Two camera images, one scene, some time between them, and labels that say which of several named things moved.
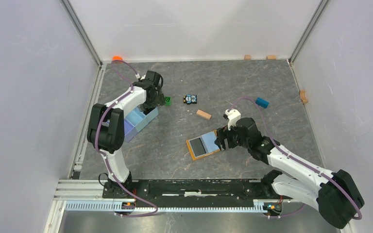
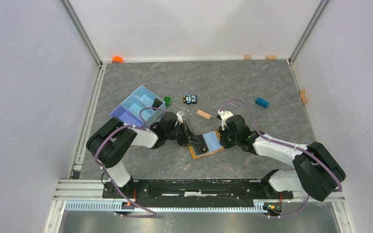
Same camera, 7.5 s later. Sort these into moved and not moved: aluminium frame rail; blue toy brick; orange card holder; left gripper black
Moved: left gripper black
Not moved: aluminium frame rail; orange card holder; blue toy brick
